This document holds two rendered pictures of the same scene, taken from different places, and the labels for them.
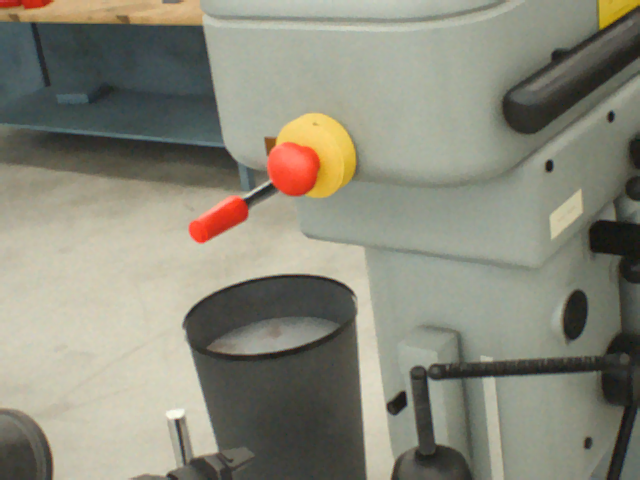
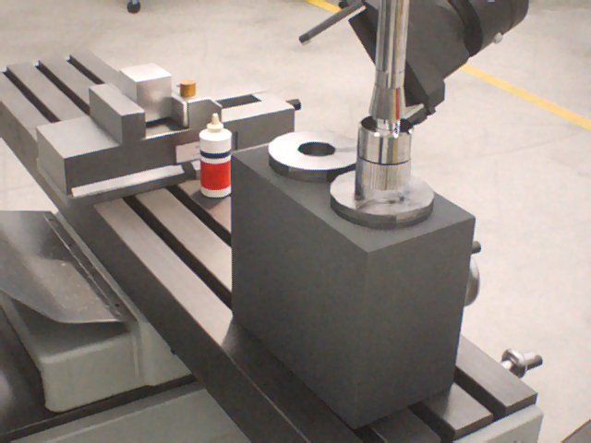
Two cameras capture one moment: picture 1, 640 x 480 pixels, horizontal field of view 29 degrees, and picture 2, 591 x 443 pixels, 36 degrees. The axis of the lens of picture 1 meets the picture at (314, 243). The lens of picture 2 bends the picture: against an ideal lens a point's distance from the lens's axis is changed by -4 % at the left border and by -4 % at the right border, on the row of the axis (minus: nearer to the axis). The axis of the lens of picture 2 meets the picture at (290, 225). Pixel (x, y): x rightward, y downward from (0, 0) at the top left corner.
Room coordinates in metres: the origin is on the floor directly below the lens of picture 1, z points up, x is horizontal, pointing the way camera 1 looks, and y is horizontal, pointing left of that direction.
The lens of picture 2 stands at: (2.05, 0.37, 1.48)
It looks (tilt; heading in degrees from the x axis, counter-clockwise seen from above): 29 degrees down; 199
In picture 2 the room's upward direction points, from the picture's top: 1 degrees clockwise
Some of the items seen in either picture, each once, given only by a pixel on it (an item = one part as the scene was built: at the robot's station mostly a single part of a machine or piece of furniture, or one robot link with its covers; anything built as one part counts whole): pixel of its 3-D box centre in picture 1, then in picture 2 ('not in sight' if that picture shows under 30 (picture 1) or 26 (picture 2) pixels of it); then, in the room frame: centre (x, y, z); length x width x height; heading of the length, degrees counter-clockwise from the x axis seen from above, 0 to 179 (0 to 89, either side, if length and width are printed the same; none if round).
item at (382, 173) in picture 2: not in sight; (383, 162); (1.34, 0.20, 1.15); 0.05 x 0.05 x 0.05
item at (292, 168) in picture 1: (296, 166); not in sight; (0.84, 0.00, 1.76); 0.04 x 0.03 x 0.04; 52
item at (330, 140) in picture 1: (315, 155); not in sight; (0.86, -0.01, 1.76); 0.06 x 0.02 x 0.06; 52
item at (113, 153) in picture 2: not in sight; (166, 125); (0.97, -0.20, 0.98); 0.35 x 0.15 x 0.11; 141
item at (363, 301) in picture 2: not in sight; (343, 265); (1.31, 0.16, 1.02); 0.22 x 0.12 x 0.20; 53
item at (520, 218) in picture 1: (498, 137); not in sight; (1.07, -0.18, 1.68); 0.34 x 0.24 x 0.10; 142
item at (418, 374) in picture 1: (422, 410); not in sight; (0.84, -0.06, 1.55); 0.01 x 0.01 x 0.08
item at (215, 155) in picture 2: not in sight; (215, 153); (1.03, -0.09, 0.98); 0.04 x 0.04 x 0.11
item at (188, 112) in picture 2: not in sight; (183, 98); (0.95, -0.18, 1.01); 0.12 x 0.06 x 0.04; 51
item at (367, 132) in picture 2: not in sight; (386, 129); (1.34, 0.20, 1.18); 0.05 x 0.05 x 0.01
